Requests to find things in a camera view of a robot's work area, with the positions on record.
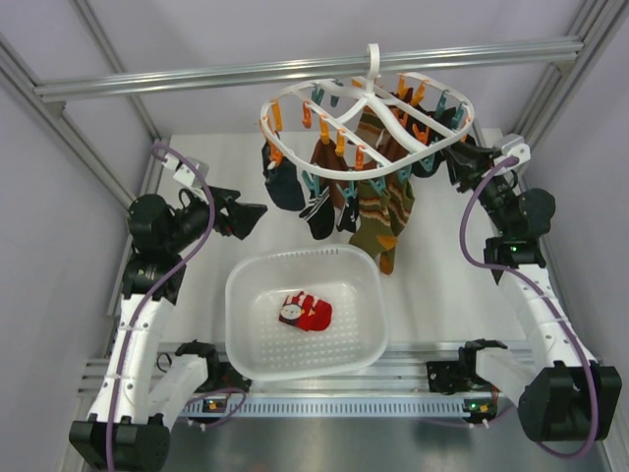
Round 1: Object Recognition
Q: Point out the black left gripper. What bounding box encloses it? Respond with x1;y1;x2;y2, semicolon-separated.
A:
164;183;265;253

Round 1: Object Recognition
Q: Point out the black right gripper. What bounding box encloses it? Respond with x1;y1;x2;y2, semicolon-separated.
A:
441;140;515;236

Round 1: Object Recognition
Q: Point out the white round clip hanger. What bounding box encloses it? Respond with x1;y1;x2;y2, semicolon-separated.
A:
258;43;475;181

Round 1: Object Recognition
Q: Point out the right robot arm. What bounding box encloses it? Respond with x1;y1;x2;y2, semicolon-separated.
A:
444;139;622;454

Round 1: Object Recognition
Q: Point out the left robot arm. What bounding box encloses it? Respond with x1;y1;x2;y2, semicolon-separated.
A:
69;187;267;471

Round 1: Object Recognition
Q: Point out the navy blue sock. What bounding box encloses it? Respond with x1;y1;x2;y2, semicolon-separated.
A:
261;142;306;211

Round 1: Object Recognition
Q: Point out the black white striped sock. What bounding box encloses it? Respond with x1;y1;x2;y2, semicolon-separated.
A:
299;188;359;241

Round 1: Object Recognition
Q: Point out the teal clothes peg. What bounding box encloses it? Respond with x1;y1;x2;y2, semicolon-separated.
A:
368;177;387;197

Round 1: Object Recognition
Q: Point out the olive striped sock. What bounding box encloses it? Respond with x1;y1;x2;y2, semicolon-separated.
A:
349;110;415;275

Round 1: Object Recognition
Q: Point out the brown sock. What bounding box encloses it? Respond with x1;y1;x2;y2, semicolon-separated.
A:
311;140;349;172

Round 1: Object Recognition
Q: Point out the translucent white plastic basket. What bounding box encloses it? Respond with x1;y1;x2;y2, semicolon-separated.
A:
225;244;389;382

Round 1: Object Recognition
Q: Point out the red santa sock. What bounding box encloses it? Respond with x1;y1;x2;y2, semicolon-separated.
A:
278;291;333;331

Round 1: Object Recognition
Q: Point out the orange clothes peg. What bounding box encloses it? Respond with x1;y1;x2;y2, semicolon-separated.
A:
319;113;330;145

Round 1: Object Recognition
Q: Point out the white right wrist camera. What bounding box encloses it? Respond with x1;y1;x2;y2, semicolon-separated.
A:
492;134;531;165

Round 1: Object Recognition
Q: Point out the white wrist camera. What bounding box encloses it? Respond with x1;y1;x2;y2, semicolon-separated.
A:
163;153;208;189
492;134;531;165

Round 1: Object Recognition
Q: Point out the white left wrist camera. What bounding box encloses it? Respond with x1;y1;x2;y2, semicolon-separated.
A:
163;153;208;189

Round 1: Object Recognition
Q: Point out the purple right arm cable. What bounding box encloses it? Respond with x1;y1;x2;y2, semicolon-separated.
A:
459;156;605;461

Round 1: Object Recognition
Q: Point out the aluminium top rail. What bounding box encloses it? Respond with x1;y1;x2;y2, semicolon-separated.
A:
33;36;585;102

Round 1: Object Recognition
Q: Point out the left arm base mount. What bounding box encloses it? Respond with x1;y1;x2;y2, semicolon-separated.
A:
175;340;252;393

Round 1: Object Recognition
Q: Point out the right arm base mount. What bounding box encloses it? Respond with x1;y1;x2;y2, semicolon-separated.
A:
427;339;507;395

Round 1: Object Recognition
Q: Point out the perforated cable tray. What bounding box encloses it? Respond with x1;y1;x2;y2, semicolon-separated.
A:
180;394;497;419

